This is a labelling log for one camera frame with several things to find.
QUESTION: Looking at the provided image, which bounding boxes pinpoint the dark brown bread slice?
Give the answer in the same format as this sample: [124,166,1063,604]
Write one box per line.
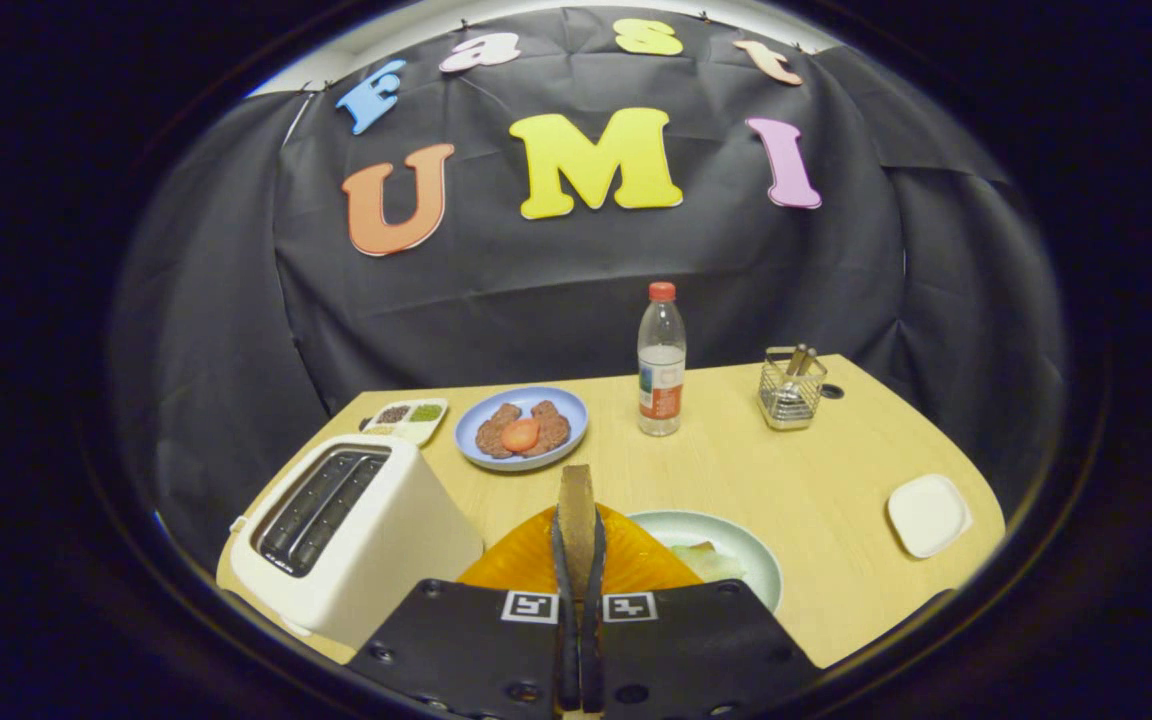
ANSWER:
[557,464,598,603]

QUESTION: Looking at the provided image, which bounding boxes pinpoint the white toaster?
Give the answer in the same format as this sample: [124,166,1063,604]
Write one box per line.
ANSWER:
[229,433,485,649]

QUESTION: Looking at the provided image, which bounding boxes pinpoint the blue plate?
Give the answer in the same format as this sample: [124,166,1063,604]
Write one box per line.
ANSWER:
[454,386,589,472]

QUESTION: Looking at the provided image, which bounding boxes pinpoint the white seasoning tray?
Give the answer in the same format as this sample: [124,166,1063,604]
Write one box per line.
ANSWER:
[361,397,449,447]

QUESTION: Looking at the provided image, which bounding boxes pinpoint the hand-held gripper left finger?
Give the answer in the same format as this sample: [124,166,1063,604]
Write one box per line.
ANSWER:
[348,508,582,720]

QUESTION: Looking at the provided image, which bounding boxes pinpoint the clear plastic bottle red cap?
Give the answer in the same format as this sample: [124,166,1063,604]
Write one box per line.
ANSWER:
[637,281,687,437]

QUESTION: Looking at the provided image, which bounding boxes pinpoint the metal wire utensil holder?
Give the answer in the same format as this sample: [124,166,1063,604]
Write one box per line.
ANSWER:
[758,346,828,432]

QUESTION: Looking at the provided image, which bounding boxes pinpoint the black backdrop cloth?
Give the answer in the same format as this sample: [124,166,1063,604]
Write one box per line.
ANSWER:
[106,5,1067,576]

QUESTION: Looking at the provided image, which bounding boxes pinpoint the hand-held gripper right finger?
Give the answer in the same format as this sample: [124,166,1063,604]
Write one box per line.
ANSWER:
[584,508,822,720]

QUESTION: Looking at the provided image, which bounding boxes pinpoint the small white square dish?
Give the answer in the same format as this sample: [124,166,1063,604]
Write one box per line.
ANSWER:
[887,474,974,559]

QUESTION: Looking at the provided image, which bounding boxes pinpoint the brown meat patty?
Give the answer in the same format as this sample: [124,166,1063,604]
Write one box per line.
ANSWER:
[476,403,523,459]
[524,401,571,457]

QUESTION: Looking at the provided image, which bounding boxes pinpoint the pale green plate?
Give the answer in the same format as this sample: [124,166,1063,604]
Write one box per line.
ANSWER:
[628,510,784,613]

